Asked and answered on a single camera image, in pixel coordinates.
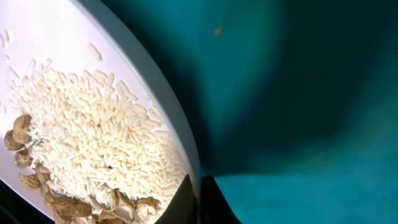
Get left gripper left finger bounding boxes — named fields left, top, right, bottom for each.
left=155, top=174, right=197, bottom=224

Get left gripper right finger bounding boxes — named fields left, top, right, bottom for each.
left=200, top=175, right=241, bottom=224

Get white plate with scraps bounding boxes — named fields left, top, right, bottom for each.
left=1, top=1, right=201, bottom=223

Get rice and peanut scraps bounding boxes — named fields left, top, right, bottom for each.
left=1, top=62, right=188, bottom=223

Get teal serving tray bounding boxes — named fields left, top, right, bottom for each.
left=106, top=0, right=397, bottom=223

